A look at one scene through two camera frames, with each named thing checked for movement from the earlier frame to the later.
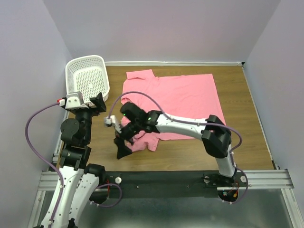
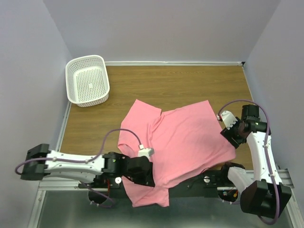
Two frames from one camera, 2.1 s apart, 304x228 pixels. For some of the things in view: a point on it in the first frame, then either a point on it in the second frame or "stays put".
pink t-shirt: x=193 y=96 -> x=181 y=142
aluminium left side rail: x=57 y=158 stays put
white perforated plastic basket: x=88 y=75 stays put
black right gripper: x=122 y=150 -> x=228 y=134
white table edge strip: x=148 y=63 stays put
